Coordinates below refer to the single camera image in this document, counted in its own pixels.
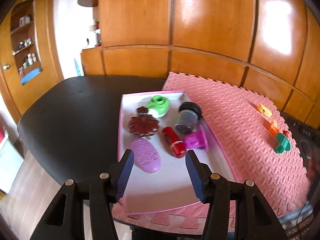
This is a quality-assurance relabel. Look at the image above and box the green spool toy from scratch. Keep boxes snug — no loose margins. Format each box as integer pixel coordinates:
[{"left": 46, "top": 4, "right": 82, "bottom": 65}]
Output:
[{"left": 274, "top": 133, "right": 291, "bottom": 154}]

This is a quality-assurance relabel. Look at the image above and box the orange cube block toy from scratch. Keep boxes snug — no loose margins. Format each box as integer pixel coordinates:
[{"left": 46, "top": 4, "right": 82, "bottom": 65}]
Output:
[{"left": 268, "top": 120, "right": 279, "bottom": 137}]

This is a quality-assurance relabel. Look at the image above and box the magenta spool toy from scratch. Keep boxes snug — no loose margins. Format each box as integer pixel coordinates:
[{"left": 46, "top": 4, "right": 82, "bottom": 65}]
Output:
[{"left": 183, "top": 124, "right": 209, "bottom": 152}]

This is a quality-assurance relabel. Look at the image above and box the purple oval toy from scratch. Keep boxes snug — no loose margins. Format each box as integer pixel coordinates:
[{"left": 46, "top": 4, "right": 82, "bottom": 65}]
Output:
[{"left": 130, "top": 138, "right": 161, "bottom": 174}]

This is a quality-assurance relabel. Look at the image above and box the red toy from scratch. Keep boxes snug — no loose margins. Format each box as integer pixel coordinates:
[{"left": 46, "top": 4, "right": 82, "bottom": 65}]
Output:
[{"left": 162, "top": 126, "right": 187, "bottom": 158}]

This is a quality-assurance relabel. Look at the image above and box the yellow-orange oval toy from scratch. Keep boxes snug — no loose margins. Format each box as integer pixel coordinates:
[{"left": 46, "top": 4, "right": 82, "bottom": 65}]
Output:
[{"left": 257, "top": 104, "right": 272, "bottom": 118}]

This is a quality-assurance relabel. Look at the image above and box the brown flower-shaped toy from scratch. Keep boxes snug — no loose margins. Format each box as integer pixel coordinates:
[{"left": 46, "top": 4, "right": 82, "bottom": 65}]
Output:
[{"left": 128, "top": 106, "right": 159, "bottom": 140}]

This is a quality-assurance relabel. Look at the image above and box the green white round toy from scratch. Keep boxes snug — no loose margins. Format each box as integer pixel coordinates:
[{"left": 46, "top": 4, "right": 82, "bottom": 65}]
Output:
[{"left": 145, "top": 95, "right": 170, "bottom": 119}]

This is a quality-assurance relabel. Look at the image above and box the pink foam puzzle mat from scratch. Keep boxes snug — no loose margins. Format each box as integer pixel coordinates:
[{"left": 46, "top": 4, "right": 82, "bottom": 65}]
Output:
[{"left": 112, "top": 73, "right": 312, "bottom": 235}]

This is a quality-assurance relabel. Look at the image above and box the black round table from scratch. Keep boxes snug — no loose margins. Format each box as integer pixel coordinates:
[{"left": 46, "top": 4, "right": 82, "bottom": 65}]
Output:
[{"left": 17, "top": 75, "right": 165, "bottom": 184}]

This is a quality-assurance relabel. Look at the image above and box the clear jar with black lid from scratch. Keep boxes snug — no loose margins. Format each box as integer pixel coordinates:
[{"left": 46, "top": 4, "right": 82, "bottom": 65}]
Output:
[{"left": 175, "top": 101, "right": 202, "bottom": 134}]

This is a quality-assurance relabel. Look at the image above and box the pink-rimmed white tray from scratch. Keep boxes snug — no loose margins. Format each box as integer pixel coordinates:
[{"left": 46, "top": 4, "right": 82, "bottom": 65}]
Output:
[{"left": 118, "top": 90, "right": 236, "bottom": 215}]

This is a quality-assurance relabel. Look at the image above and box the wooden cabinet wall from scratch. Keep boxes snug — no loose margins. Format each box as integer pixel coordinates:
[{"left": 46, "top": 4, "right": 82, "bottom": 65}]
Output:
[{"left": 81, "top": 0, "right": 319, "bottom": 128}]

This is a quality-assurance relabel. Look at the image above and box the wooden wall shelf with items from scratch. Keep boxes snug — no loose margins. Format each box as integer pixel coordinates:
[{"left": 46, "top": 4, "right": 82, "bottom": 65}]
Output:
[{"left": 10, "top": 0, "right": 43, "bottom": 85}]

